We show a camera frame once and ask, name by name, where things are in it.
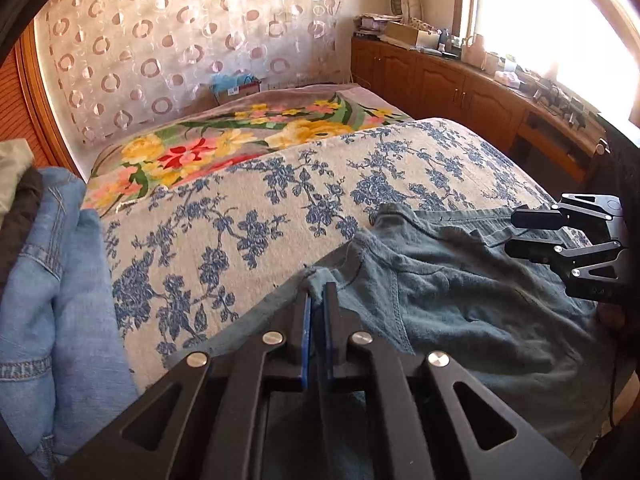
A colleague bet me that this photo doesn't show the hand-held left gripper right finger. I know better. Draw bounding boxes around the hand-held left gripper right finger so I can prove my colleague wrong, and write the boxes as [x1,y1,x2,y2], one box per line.
[322,281,583,480]

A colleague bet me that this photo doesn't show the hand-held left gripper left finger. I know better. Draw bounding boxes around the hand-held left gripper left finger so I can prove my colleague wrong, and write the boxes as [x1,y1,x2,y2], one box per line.
[55,287,314,480]

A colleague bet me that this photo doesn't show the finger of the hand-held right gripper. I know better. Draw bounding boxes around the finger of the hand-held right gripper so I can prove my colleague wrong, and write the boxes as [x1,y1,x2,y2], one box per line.
[504,238,629,302]
[511,193,624,232]

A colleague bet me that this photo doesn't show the teal pants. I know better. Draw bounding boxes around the teal pants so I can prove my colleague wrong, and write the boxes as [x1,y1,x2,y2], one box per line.
[165,202,623,480]

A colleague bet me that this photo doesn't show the clutter of small items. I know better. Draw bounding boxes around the clutter of small items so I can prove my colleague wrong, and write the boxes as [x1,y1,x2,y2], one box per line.
[487,52,601,133]

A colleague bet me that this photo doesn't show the blue floral bedspread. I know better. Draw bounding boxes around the blue floral bedspread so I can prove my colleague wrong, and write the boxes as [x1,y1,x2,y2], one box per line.
[82,117,596,396]

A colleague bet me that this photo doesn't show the wooden cabinet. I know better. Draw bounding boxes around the wooden cabinet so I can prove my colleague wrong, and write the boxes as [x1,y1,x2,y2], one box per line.
[350,35,607,186]

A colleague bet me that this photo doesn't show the window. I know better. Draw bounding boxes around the window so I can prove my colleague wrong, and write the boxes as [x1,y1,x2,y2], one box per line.
[459,0,640,117]

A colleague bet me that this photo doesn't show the colourful floral blanket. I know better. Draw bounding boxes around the colourful floral blanket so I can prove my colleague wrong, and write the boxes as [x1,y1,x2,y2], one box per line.
[82,84,416,211]

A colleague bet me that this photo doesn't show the plain cardboard box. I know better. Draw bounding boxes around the plain cardboard box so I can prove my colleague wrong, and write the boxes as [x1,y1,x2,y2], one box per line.
[384,22,441,52]

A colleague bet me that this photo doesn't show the folded light blue jeans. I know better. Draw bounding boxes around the folded light blue jeans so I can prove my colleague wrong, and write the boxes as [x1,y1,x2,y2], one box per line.
[0,167,142,477]

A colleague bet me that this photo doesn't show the pile of papers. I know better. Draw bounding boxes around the pile of papers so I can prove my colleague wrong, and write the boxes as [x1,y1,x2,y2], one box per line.
[352,12,401,40]

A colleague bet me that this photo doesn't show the cardboard box with blue cloth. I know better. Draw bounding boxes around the cardboard box with blue cloth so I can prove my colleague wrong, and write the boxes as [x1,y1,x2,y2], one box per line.
[210,74,262,104]

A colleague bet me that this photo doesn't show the folded dark garment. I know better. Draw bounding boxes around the folded dark garment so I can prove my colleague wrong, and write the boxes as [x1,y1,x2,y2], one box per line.
[0,167,46,291]

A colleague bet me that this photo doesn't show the sheer curtain with circles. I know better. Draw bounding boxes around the sheer curtain with circles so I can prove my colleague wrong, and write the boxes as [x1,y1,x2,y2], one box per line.
[35,0,351,147]

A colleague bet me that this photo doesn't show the folded beige garment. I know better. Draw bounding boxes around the folded beige garment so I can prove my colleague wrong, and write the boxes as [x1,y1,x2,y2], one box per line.
[0,139,36,221]

